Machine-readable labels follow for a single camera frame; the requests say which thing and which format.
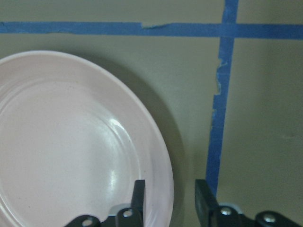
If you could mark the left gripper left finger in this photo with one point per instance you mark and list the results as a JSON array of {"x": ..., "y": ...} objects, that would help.
[{"x": 127, "y": 217}]

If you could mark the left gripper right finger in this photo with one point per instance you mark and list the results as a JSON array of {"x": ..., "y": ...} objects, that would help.
[{"x": 212, "y": 214}]

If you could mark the pink plate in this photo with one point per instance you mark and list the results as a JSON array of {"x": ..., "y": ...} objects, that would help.
[{"x": 73, "y": 140}]

